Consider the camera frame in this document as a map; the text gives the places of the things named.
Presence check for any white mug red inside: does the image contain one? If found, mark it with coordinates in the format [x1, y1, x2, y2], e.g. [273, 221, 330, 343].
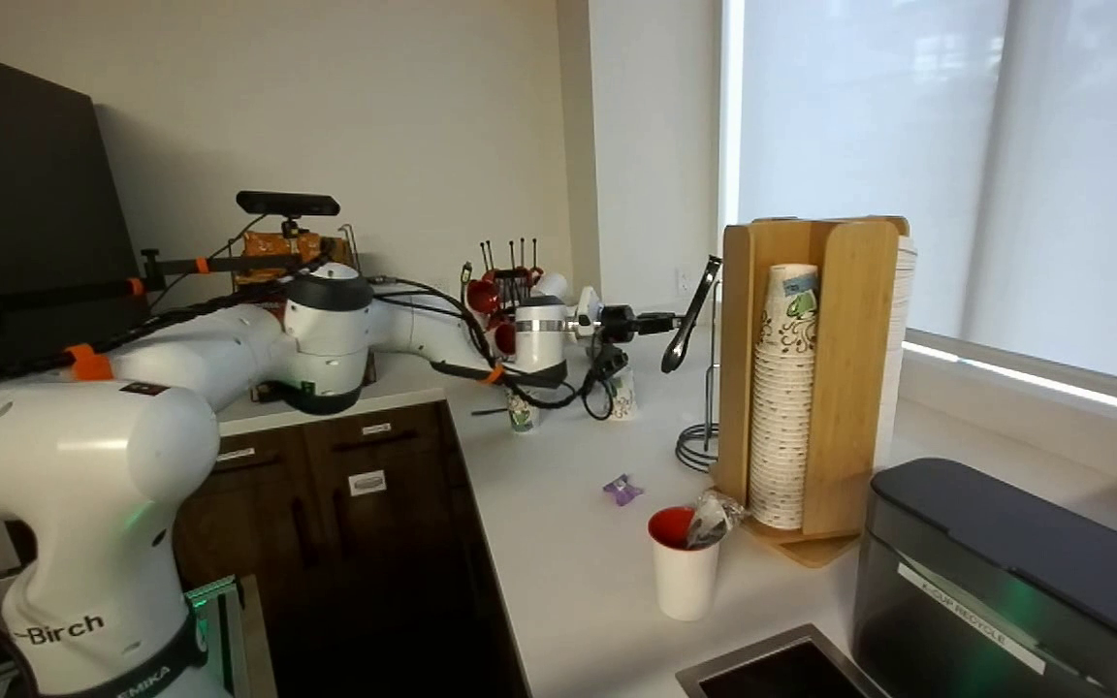
[644, 500, 733, 624]

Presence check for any white plastic utensil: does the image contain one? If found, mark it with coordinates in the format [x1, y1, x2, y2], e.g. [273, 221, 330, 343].
[685, 492, 745, 550]

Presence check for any wooden cup dispenser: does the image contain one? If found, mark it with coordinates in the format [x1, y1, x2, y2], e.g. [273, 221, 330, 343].
[712, 214, 910, 546]

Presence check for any patterned paper cup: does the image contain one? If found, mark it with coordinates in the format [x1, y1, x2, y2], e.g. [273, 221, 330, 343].
[499, 389, 540, 435]

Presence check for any stack of patterned paper cups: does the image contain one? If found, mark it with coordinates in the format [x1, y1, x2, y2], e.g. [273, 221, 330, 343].
[750, 261, 826, 535]

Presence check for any black monitor screen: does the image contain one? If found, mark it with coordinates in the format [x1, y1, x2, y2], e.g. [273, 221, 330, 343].
[0, 35, 149, 384]

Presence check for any stainless steel bin black lid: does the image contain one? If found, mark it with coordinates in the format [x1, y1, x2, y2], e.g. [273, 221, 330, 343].
[851, 453, 1117, 698]

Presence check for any translucent plastic bag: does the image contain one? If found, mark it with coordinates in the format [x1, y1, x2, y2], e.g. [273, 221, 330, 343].
[597, 368, 648, 431]

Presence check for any dark brown cabinet with label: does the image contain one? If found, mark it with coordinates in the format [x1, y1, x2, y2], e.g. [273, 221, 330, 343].
[165, 398, 533, 698]

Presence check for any black stereo camera bar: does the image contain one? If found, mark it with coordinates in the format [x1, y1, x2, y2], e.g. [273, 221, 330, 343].
[231, 187, 345, 221]

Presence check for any white window roller blind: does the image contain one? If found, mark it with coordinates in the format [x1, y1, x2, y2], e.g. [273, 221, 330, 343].
[726, 0, 1117, 391]

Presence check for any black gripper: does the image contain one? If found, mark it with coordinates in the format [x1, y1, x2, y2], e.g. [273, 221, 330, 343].
[593, 301, 685, 343]

